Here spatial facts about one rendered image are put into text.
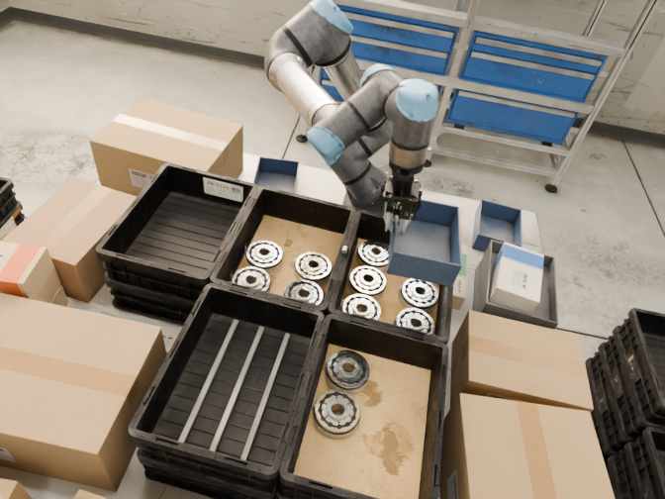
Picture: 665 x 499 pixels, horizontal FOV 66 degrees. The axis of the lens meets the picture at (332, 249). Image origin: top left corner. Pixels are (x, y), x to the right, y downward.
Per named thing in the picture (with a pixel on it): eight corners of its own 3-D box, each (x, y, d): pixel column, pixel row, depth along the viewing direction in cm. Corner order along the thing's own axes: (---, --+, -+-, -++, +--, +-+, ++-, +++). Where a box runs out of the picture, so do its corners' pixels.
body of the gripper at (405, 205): (378, 218, 107) (385, 170, 98) (383, 193, 113) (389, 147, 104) (415, 224, 106) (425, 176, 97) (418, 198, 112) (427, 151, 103)
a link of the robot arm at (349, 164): (335, 175, 173) (312, 145, 166) (366, 150, 172) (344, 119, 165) (344, 187, 163) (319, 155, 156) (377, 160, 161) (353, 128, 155)
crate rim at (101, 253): (165, 167, 156) (164, 161, 154) (259, 190, 154) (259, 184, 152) (94, 257, 128) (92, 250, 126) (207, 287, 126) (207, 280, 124)
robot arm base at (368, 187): (353, 187, 181) (337, 167, 176) (390, 169, 174) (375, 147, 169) (349, 213, 170) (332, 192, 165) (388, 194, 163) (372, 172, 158)
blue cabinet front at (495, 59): (444, 121, 312) (474, 29, 272) (561, 144, 310) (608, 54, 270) (444, 123, 310) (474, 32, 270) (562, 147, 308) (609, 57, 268)
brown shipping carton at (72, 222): (84, 216, 166) (73, 176, 155) (145, 235, 163) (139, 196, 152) (19, 280, 145) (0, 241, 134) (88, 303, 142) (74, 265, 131)
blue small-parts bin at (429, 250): (392, 215, 128) (398, 194, 123) (450, 227, 128) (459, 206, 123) (386, 273, 114) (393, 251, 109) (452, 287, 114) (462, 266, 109)
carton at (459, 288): (443, 252, 175) (449, 240, 170) (461, 256, 174) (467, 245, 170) (439, 305, 158) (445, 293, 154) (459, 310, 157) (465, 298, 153)
